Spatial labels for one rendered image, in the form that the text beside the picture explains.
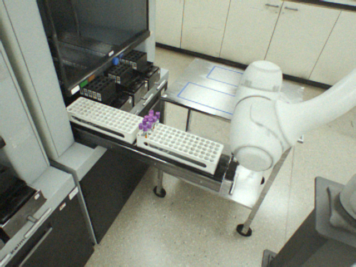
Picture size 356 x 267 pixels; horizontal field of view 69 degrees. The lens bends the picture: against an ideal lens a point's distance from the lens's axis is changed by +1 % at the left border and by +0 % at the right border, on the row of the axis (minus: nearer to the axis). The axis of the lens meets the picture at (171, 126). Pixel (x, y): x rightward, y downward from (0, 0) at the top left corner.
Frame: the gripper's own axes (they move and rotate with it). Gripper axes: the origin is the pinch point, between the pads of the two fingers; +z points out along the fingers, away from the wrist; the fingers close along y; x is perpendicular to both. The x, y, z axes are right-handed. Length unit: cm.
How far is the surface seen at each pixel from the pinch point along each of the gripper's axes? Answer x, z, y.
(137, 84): -54, -2, -30
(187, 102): -27.3, -2.2, -28.1
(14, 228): -52, 3, 45
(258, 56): -11, 58, -228
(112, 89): -60, -5, -18
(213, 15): -69, 24, -229
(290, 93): 15, -2, -59
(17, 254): -52, 14, 48
